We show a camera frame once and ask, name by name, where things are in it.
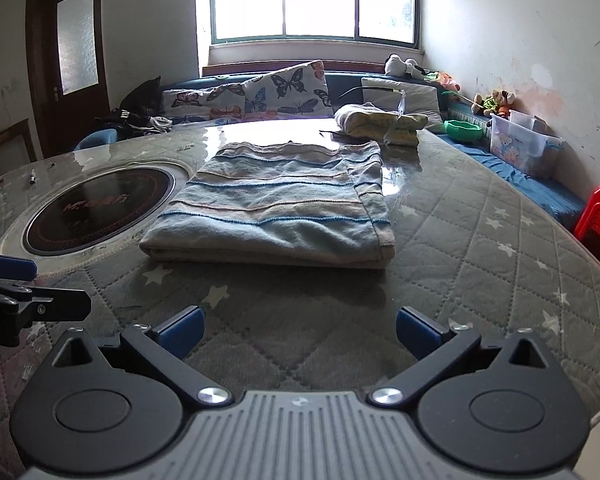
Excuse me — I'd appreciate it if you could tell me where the striped blue beige garment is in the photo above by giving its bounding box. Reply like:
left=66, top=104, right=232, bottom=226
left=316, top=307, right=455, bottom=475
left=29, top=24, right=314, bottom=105
left=140, top=141, right=396, bottom=269

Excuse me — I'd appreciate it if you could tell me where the black round induction cooktop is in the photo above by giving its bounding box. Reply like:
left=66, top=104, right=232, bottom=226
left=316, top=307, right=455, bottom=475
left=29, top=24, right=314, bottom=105
left=22, top=166, right=175, bottom=256

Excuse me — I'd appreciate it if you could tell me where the dark wooden display cabinet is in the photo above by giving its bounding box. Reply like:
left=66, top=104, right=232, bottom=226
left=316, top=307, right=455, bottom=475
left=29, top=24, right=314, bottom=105
left=0, top=119, right=36, bottom=177

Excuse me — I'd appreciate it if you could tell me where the blue chair back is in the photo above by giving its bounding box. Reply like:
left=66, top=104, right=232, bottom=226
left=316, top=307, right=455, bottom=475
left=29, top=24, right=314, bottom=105
left=74, top=128, right=118, bottom=151

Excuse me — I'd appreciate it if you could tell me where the black bag on sofa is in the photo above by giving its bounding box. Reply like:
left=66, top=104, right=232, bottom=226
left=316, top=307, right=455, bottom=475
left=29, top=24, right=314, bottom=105
left=93, top=76, right=173, bottom=140

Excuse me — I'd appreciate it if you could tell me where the green bowl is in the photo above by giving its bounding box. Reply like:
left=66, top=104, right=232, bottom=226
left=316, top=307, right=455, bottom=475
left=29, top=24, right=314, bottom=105
left=444, top=119, right=483, bottom=143

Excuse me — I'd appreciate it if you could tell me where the blue sofa bench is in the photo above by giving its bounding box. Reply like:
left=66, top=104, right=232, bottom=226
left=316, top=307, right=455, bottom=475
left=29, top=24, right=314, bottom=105
left=159, top=70, right=589, bottom=233

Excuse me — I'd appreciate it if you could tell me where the clear plastic storage box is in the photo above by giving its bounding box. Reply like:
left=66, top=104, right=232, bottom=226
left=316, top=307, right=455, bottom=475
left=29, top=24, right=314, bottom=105
left=490, top=110, right=565, bottom=179

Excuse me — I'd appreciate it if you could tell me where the folded yellow beige cloth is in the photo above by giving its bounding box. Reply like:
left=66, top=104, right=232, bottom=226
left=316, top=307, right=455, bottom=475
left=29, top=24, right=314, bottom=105
left=335, top=103, right=428, bottom=146

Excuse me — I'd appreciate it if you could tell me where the grey plain cushion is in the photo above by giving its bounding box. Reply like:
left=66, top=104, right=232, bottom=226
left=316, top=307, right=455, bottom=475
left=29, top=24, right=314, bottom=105
left=361, top=77, right=443, bottom=133

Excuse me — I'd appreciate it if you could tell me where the small butterfly print pillow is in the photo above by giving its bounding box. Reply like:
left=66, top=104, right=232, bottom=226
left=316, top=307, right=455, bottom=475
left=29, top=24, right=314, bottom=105
left=162, top=84, right=246, bottom=122

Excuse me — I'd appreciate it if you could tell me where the brown green plush toy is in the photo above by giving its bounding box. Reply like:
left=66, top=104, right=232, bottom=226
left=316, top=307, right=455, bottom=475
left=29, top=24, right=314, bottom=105
left=471, top=90, right=516, bottom=118

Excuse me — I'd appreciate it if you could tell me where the orange green plush toy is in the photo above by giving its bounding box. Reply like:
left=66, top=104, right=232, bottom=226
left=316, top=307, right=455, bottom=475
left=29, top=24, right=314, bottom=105
left=425, top=70, right=462, bottom=92

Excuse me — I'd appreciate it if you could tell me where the dark wooden door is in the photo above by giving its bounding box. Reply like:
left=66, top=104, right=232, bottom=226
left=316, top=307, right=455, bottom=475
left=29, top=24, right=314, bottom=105
left=26, top=0, right=109, bottom=158

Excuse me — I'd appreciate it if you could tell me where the white plush toy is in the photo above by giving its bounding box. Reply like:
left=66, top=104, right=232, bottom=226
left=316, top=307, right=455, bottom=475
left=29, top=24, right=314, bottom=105
left=385, top=53, right=425, bottom=80

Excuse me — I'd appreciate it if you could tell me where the large butterfly print pillow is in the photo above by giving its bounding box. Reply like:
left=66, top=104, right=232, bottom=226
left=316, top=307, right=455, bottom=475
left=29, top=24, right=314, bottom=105
left=244, top=60, right=334, bottom=119

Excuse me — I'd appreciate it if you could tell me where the window with green frame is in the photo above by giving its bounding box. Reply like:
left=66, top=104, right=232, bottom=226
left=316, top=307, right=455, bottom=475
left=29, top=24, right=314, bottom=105
left=210, top=0, right=419, bottom=48

